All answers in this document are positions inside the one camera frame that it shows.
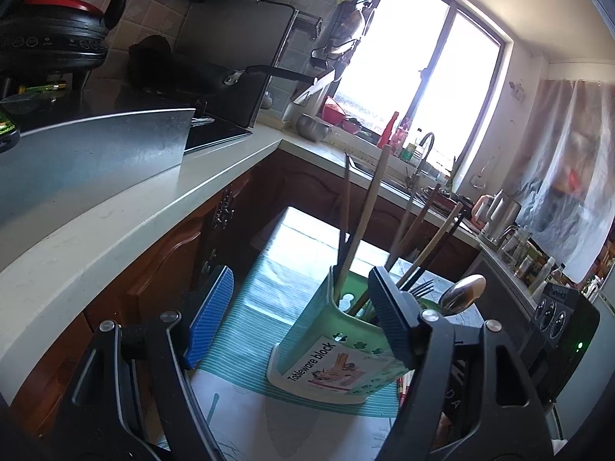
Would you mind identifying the steel fork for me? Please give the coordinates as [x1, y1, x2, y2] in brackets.
[404, 279, 435, 301]

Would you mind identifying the dark glass-door oven cabinet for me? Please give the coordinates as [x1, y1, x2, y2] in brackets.
[529, 282, 601, 399]

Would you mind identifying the bunch of assorted chopsticks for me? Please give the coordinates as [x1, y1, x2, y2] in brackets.
[334, 144, 467, 322]

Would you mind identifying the white plastic bottle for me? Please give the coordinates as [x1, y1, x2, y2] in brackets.
[531, 257, 555, 294]

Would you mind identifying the pink bottle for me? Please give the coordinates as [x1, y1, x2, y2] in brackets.
[391, 118, 414, 154]

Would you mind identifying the green utensil holder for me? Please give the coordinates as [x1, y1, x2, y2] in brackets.
[266, 264, 419, 406]

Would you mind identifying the kitchen window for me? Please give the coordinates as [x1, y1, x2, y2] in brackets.
[331, 0, 505, 164]

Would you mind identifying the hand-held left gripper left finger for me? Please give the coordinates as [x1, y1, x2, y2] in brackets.
[48, 264, 236, 461]

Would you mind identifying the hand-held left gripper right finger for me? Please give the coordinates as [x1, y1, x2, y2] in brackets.
[368, 265, 564, 461]

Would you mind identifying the translucent plastic sheet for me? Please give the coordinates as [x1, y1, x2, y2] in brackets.
[500, 77, 615, 284]

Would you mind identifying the black wok long handle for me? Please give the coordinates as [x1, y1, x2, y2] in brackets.
[129, 36, 315, 101]

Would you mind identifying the white kitchen countertop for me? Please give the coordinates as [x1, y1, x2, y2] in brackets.
[0, 122, 544, 395]

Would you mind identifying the steel faucet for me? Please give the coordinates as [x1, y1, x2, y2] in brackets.
[406, 132, 435, 188]

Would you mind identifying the red plastic basin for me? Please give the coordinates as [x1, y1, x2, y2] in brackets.
[322, 96, 363, 133]

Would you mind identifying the galvanized steel sheet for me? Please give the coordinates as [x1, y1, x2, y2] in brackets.
[0, 108, 198, 224]

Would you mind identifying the grey stove splash guard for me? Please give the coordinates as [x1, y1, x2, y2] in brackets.
[179, 2, 295, 128]

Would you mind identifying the red spray bottle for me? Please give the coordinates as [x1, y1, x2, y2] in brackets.
[379, 111, 399, 152]

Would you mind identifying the steel sink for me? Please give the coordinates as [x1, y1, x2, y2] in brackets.
[346, 151, 419, 188]

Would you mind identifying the glass pitcher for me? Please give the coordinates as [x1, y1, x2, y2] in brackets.
[497, 226, 532, 270]

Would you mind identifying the steel knife rack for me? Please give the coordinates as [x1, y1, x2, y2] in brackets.
[293, 10, 324, 41]

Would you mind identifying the wooden cutting board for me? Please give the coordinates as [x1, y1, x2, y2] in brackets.
[293, 70, 337, 106]

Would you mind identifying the large steel spoon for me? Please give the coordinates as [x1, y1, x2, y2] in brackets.
[439, 274, 488, 318]

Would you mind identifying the leaf-print teal tablecloth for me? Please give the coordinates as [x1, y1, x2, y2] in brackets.
[189, 206, 486, 461]

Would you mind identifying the steel bowl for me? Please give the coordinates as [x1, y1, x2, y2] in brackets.
[295, 113, 334, 142]

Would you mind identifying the black electric pressure cooker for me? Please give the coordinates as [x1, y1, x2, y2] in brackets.
[0, 0, 130, 92]

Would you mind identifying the steel kettle pink handle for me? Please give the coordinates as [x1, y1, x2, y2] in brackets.
[468, 189, 522, 245]

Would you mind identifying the red cooking pot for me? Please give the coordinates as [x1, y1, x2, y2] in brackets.
[418, 187, 462, 207]

